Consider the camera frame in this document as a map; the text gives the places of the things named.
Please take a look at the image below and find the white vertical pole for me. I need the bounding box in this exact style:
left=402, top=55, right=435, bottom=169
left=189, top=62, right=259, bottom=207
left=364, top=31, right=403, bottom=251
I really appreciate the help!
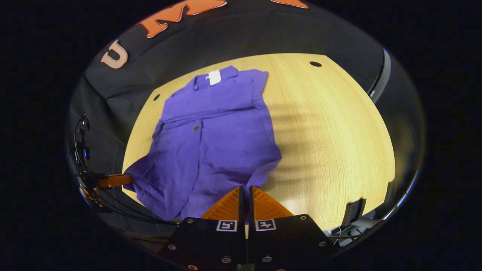
left=367, top=47, right=392, bottom=104

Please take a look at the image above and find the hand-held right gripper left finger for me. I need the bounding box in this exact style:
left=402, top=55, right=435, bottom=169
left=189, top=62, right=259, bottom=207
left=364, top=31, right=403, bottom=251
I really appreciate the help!
left=158, top=185, right=247, bottom=271

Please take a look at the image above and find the black backdrop cloth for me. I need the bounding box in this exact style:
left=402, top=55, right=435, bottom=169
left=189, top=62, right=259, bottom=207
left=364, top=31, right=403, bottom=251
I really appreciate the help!
left=68, top=0, right=426, bottom=226

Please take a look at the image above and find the dark equipment with cables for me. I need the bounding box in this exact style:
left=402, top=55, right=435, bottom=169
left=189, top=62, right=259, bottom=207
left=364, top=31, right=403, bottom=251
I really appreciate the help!
left=324, top=198, right=381, bottom=247

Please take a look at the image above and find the black cable bundle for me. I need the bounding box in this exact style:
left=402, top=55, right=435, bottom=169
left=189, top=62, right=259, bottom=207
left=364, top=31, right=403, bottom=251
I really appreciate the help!
left=94, top=187, right=179, bottom=226

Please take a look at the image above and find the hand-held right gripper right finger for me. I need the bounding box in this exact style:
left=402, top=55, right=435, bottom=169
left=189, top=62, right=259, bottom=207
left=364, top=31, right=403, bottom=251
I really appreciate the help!
left=247, top=185, right=337, bottom=271

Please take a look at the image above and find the purple shirt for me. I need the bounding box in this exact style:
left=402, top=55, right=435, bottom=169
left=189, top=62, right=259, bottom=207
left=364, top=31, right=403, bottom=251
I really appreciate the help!
left=124, top=66, right=283, bottom=221

